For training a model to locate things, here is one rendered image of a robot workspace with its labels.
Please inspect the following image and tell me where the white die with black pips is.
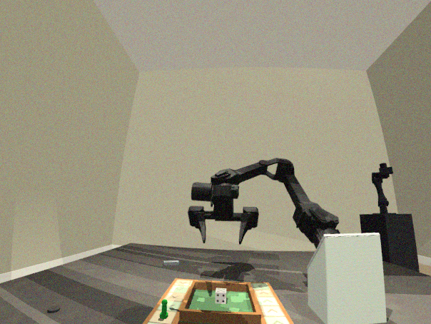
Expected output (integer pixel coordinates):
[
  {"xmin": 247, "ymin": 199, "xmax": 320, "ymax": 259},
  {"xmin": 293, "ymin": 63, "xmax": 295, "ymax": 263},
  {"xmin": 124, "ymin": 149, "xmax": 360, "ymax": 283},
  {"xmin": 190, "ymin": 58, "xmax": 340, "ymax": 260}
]
[{"xmin": 215, "ymin": 288, "xmax": 226, "ymax": 304}]

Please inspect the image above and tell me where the green pawn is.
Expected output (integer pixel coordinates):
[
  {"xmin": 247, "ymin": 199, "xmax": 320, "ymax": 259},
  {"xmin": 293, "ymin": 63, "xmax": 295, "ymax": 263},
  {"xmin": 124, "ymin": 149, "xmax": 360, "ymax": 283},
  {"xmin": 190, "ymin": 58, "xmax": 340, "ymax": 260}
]
[{"xmin": 160, "ymin": 299, "xmax": 168, "ymax": 319}]

